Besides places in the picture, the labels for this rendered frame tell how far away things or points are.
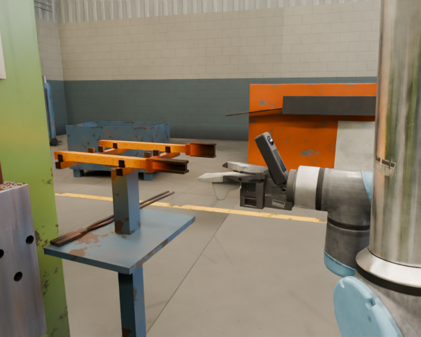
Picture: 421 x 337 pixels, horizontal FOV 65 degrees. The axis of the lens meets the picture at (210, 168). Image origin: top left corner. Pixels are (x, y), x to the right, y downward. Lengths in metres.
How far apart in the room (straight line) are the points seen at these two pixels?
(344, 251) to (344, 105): 3.12
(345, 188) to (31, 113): 0.98
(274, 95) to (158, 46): 5.38
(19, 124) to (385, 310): 1.08
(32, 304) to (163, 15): 8.27
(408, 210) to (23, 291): 0.91
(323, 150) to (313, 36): 4.46
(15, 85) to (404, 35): 1.04
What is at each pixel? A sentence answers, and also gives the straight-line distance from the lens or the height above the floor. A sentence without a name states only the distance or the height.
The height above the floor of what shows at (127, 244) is 0.71.
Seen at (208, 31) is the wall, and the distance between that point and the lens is 8.46.
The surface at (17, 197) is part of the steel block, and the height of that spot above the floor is 0.89.
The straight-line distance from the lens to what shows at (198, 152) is 1.06.
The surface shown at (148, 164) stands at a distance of 0.84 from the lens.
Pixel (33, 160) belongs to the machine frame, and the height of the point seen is 0.93.
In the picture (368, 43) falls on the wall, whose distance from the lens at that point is 8.12.
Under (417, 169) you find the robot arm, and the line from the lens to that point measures 0.54.
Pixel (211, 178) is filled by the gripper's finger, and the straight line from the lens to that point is 0.70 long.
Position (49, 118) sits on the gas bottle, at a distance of 8.06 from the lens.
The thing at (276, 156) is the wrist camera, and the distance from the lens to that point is 0.72.
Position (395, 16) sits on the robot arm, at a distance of 0.57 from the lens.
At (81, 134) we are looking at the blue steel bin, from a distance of 4.77.
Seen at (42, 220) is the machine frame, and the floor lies 0.71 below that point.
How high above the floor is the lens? 1.14
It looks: 13 degrees down
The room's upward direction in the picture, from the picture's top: straight up
